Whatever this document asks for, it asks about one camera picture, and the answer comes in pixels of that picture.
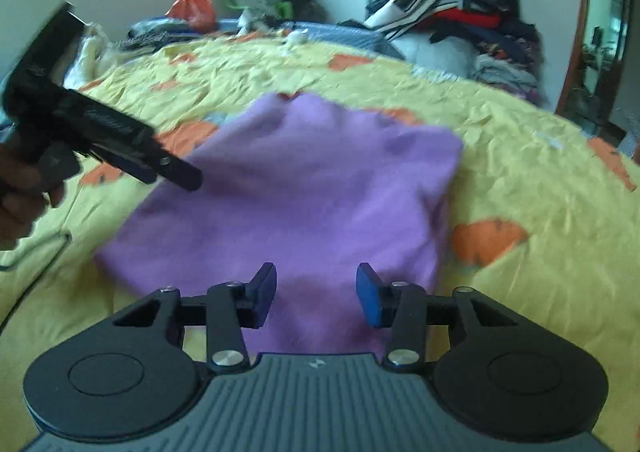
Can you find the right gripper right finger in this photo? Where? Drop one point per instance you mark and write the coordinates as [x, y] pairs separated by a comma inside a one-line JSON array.
[[400, 308]]

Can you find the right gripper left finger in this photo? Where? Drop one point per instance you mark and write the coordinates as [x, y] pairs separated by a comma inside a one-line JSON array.
[[229, 308]]

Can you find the blue grey mattress edge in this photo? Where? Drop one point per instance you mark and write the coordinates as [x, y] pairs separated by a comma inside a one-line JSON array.
[[154, 34]]

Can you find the purple sweater red trim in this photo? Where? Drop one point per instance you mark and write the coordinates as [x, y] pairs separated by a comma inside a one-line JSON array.
[[313, 188]]

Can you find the pile of clothes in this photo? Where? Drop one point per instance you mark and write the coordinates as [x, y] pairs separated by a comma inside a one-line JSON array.
[[507, 49]]

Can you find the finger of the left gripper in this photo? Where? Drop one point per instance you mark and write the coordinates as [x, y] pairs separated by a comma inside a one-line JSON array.
[[174, 169], [128, 166]]

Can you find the yellow floral bedspread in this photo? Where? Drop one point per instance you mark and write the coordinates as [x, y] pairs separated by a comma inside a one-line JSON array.
[[577, 273]]

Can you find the white quilted blanket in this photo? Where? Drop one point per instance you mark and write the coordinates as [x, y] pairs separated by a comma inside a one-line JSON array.
[[95, 56]]

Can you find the orange plastic bag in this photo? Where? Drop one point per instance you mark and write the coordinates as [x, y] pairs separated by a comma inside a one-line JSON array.
[[199, 14]]

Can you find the wooden door frame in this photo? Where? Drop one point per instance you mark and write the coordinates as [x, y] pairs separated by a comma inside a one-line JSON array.
[[601, 89]]

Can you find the left hand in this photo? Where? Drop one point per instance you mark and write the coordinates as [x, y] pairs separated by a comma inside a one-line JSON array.
[[20, 209]]

